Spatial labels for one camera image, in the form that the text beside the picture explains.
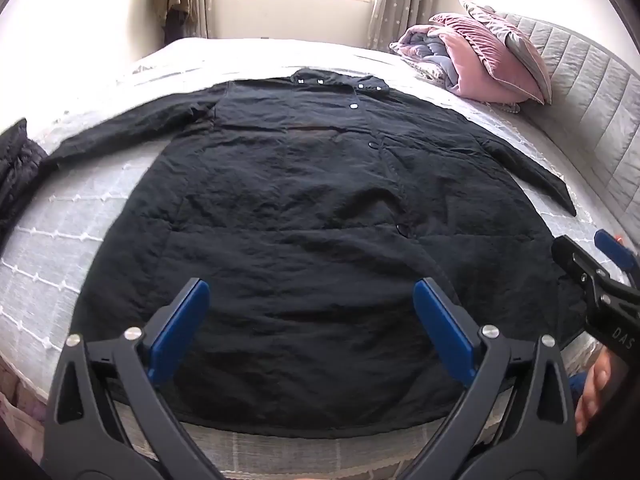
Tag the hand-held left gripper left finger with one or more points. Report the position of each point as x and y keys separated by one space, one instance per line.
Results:
x=176 y=332

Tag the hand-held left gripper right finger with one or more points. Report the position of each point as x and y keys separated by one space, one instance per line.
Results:
x=445 y=332

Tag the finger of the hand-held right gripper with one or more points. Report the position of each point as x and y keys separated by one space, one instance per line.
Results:
x=614 y=251
x=575 y=260

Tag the black long coat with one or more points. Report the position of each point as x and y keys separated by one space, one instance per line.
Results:
x=300 y=195

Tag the person's right hand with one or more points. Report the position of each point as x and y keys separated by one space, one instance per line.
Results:
x=595 y=390

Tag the bed with grey bedspread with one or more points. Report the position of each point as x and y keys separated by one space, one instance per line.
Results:
x=75 y=220

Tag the grey padded headboard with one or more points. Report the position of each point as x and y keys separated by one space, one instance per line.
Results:
x=595 y=90

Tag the pink velvet pillow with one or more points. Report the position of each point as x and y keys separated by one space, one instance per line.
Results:
x=492 y=65

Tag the grey satin pillow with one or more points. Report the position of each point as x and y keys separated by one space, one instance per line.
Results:
x=522 y=42

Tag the black puffer jacket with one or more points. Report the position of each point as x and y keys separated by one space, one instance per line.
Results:
x=15 y=170

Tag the folded pink grey quilt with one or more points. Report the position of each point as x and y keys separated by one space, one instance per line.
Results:
x=425 y=50

